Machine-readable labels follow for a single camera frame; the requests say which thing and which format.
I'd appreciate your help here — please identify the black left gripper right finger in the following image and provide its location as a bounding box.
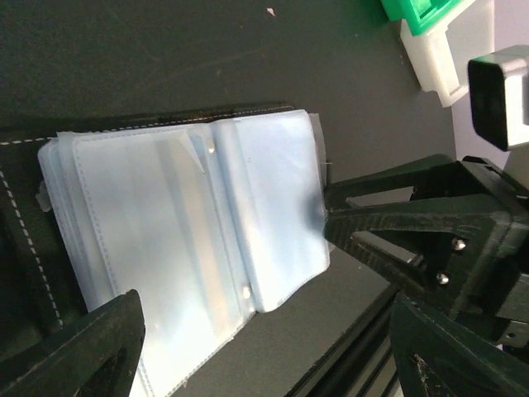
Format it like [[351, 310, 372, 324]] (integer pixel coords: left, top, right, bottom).
[[390, 293, 528, 396]]

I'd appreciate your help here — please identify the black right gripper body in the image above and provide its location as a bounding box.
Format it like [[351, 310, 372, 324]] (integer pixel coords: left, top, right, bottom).
[[412, 156, 528, 343]]

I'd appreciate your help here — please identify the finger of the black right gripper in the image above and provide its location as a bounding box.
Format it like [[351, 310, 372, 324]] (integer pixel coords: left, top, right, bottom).
[[324, 155, 467, 211], [324, 204, 517, 314]]

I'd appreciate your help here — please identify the white plastic bin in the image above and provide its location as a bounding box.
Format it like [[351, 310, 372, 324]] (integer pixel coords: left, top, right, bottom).
[[400, 0, 494, 108]]

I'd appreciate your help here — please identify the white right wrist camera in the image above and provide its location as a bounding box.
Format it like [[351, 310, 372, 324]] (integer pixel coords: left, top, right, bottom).
[[466, 44, 529, 175]]

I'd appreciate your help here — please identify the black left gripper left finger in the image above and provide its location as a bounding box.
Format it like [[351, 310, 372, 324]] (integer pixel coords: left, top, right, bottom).
[[1, 289, 145, 396]]

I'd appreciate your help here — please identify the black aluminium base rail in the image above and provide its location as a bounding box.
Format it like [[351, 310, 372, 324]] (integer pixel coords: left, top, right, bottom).
[[287, 287, 398, 396]]

